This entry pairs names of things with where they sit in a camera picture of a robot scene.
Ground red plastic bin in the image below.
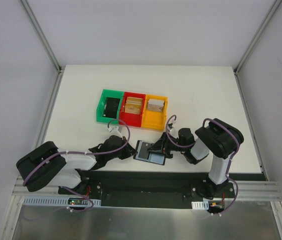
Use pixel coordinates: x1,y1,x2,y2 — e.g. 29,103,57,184
119,91,146,128

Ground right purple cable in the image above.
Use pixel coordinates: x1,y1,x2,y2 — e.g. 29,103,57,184
165,114,242,216

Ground wooden cards in red bin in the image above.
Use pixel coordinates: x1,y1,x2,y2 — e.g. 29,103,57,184
124,96,143,115

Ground black cards in green bin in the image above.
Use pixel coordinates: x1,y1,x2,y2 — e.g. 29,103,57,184
103,97,120,119

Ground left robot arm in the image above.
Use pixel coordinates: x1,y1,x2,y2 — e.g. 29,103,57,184
16,135,137,195

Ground right aluminium frame post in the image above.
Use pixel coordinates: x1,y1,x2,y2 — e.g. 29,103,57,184
233,0,282,75

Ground green plastic bin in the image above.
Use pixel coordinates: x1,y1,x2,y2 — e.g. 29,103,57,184
96,89,124,123

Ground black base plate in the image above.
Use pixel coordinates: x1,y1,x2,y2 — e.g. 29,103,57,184
55,169,237,209

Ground left aluminium frame post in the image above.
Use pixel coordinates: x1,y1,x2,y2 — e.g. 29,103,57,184
19,0,66,73

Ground black leather card holder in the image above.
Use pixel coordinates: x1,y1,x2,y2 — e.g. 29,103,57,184
133,140,166,166

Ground left white cable duct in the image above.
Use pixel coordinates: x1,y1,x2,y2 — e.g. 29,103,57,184
23,196,102,208

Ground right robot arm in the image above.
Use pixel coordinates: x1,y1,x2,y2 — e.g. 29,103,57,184
148,118,244,200

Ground right white cable duct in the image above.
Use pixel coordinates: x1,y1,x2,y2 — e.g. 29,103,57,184
191,200,209,211

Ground aluminium front rail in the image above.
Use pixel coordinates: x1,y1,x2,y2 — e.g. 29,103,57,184
12,176,282,202

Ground white cards in orange bin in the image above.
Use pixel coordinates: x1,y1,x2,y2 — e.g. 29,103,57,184
147,98,165,113

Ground aluminium frame post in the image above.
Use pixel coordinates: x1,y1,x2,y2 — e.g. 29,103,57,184
233,0,282,75
19,0,66,73

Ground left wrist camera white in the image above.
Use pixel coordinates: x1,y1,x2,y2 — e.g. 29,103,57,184
107,125,123,138

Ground white cable duct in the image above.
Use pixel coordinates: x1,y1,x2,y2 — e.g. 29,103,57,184
23,196,102,208
191,200,209,211

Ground orange plastic bin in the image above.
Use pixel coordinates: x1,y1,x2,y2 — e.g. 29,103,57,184
141,94,168,131

